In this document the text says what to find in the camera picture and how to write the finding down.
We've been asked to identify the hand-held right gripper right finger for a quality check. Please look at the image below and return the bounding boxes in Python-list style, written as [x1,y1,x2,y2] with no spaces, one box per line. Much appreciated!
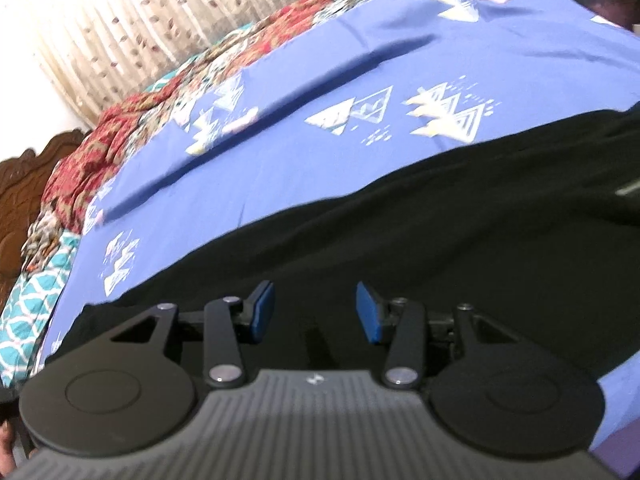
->
[355,281,527,391]

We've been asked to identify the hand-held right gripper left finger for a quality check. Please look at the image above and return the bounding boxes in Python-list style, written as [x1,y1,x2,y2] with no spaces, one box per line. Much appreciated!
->
[106,281,277,389]

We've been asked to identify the black pants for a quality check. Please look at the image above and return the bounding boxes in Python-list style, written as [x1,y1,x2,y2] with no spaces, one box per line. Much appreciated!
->
[50,107,640,378]

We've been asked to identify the red patterned quilt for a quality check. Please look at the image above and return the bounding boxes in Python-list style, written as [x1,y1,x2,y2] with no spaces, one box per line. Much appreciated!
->
[20,0,436,273]

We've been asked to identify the teal patterned cloth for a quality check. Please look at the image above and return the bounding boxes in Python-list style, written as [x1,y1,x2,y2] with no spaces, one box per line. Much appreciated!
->
[0,247,81,386]

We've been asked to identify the blue printed bedsheet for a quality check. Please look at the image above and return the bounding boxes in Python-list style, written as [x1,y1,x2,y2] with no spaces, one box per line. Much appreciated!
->
[37,0,640,426]

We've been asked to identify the carved wooden headboard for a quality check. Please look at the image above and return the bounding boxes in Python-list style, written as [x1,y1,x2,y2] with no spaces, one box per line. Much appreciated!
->
[0,127,93,311]

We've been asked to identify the purple cloth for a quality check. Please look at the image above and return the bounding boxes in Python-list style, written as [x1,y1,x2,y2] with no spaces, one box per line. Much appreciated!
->
[590,425,640,480]

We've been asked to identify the beige leaf print curtain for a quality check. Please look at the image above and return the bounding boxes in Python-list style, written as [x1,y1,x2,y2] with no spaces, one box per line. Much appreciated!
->
[30,0,381,128]

